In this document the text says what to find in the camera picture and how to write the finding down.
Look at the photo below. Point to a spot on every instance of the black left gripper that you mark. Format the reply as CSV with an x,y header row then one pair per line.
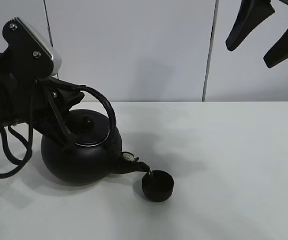
x,y
51,99

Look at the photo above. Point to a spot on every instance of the black round tea kettle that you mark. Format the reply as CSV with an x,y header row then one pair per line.
x,y
95,147

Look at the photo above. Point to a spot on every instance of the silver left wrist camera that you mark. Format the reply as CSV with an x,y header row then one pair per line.
x,y
30,52

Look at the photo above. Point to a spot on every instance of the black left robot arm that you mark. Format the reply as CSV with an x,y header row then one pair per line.
x,y
16,100

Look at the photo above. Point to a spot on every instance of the small black teacup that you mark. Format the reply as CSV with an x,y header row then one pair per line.
x,y
157,186

